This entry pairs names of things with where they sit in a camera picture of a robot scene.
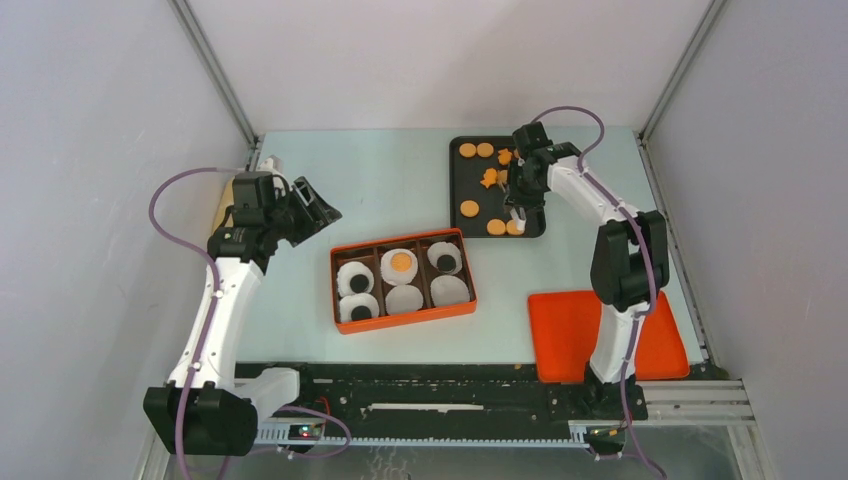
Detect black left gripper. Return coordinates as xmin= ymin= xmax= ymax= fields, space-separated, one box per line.
xmin=265 ymin=177 xmax=341 ymax=247

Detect metal tongs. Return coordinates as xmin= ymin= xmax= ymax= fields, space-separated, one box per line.
xmin=497 ymin=183 xmax=526 ymax=235

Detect black cookie tray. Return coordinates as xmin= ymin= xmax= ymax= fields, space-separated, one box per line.
xmin=449 ymin=135 xmax=517 ymax=238

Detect black sandwich cookie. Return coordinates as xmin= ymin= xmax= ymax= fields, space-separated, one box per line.
xmin=348 ymin=273 xmax=372 ymax=294
xmin=350 ymin=305 xmax=373 ymax=321
xmin=436 ymin=254 xmax=457 ymax=274

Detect orange cookie box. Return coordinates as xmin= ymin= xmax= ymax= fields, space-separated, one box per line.
xmin=329 ymin=228 xmax=478 ymax=335

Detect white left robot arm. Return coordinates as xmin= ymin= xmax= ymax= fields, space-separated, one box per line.
xmin=143 ymin=171 xmax=341 ymax=457

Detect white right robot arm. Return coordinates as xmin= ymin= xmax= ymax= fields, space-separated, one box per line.
xmin=504 ymin=121 xmax=669 ymax=418

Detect yellow cloth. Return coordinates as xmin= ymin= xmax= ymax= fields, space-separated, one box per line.
xmin=211 ymin=177 xmax=234 ymax=233

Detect star orange cookie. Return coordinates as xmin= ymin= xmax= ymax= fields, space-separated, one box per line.
xmin=480 ymin=168 xmax=499 ymax=189

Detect white paper cup liner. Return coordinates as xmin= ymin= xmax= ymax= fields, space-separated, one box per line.
xmin=336 ymin=261 xmax=374 ymax=297
xmin=385 ymin=284 xmax=424 ymax=316
xmin=430 ymin=275 xmax=471 ymax=307
xmin=380 ymin=248 xmax=418 ymax=286
xmin=339 ymin=293 xmax=380 ymax=323
xmin=427 ymin=241 xmax=463 ymax=275

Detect orange box lid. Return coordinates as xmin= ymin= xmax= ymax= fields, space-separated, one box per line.
xmin=527 ymin=290 xmax=690 ymax=383

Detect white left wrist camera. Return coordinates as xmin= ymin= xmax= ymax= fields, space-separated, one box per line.
xmin=256 ymin=155 xmax=289 ymax=193

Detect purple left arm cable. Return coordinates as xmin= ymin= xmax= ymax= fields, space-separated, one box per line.
xmin=146 ymin=166 xmax=352 ymax=480

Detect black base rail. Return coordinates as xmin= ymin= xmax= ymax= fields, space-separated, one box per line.
xmin=271 ymin=363 xmax=648 ymax=444

